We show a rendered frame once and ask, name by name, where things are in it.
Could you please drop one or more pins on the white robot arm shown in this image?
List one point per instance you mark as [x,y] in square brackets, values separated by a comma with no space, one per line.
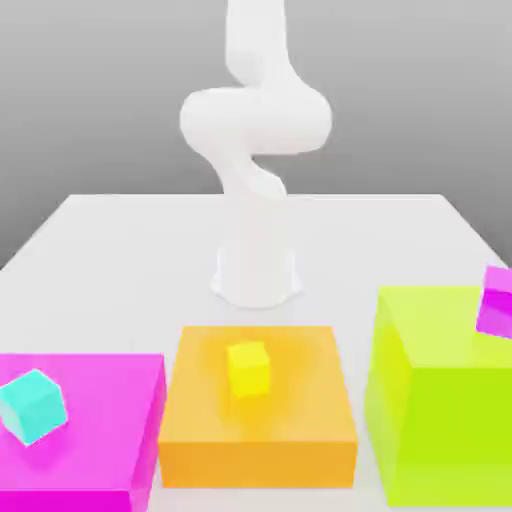
[256,120]

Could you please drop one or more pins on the small yellow cube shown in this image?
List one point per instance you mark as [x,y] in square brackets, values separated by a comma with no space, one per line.
[248,370]

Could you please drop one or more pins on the small magenta cube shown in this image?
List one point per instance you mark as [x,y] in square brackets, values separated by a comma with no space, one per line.
[496,304]

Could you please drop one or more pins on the small cyan cube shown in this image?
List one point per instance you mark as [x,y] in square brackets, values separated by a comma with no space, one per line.
[34,408]

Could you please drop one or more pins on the large orange box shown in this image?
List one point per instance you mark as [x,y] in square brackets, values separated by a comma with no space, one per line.
[280,440]

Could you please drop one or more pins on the large magenta box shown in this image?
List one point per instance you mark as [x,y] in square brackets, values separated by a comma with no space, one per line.
[100,420]

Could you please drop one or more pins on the large lime green box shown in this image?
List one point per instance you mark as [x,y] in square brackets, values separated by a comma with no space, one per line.
[448,432]

